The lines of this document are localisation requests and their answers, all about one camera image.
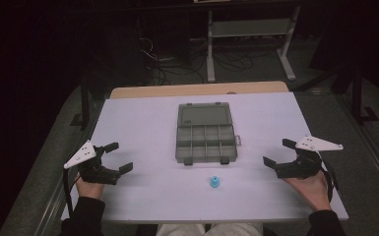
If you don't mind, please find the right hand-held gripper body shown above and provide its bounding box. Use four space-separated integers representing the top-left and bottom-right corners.
273 133 345 180

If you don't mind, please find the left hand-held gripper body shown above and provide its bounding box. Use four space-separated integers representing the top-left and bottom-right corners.
63 140 122 186

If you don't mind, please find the grey clear plastic compartment box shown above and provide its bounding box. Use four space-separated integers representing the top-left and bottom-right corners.
174 101 243 166

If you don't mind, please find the person's left hand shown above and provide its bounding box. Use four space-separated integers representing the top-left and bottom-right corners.
75 175 106 201

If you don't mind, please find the person's right hand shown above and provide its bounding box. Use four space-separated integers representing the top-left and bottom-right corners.
284 170 333 212

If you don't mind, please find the black metal stand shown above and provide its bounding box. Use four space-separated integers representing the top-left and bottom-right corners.
70 75 93 131
350 63 379 124

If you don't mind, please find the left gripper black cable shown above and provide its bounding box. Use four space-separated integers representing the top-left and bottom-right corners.
62 167 82 219

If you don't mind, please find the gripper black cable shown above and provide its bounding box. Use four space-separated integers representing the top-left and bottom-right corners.
319 153 344 203
62 167 82 219

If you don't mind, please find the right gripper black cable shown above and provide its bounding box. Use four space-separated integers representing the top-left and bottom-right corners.
319 153 344 203

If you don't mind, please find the bundle of floor cables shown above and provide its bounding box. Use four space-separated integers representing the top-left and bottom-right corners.
139 35 254 87

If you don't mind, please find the white metal desk frame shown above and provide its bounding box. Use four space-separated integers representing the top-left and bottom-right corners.
206 4 301 83

